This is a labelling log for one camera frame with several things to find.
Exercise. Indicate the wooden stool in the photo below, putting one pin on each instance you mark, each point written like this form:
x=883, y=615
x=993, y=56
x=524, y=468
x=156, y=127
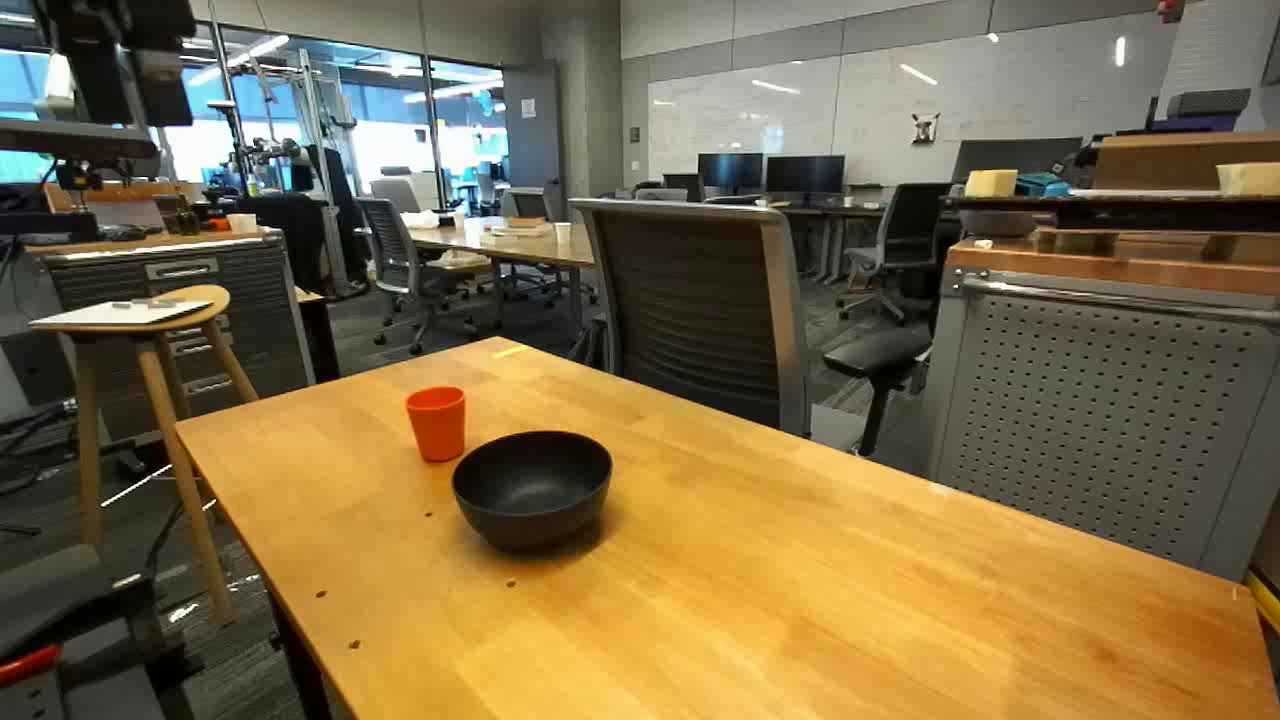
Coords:
x=160, y=400

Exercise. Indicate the black office chair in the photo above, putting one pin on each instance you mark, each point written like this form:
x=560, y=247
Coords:
x=897, y=285

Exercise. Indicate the wooden box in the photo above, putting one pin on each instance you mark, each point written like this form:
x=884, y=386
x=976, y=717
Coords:
x=1182, y=161

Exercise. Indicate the yellow foam block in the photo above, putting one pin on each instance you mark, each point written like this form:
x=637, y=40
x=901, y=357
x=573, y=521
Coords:
x=989, y=183

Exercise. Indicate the black computer monitor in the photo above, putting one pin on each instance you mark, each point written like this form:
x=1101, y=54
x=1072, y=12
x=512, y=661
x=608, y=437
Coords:
x=806, y=176
x=731, y=173

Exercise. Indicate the white glass board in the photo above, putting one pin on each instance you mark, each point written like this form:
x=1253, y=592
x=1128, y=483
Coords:
x=867, y=100

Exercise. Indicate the grey mesh office chair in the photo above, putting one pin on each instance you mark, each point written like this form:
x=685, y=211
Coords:
x=693, y=312

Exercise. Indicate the grey swivel office chair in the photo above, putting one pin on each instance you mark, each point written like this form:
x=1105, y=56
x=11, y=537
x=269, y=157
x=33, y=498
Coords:
x=401, y=262

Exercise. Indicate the black bowl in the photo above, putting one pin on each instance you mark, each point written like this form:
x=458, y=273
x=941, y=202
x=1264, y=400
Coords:
x=528, y=489

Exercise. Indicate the grey filing cabinet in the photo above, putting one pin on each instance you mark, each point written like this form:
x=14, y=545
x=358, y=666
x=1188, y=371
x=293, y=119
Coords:
x=254, y=307

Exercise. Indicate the orange plastic cup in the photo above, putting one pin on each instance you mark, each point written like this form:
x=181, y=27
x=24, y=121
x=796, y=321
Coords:
x=437, y=427

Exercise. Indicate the long wooden desk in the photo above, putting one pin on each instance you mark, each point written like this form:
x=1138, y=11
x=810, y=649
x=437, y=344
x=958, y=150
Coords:
x=523, y=241

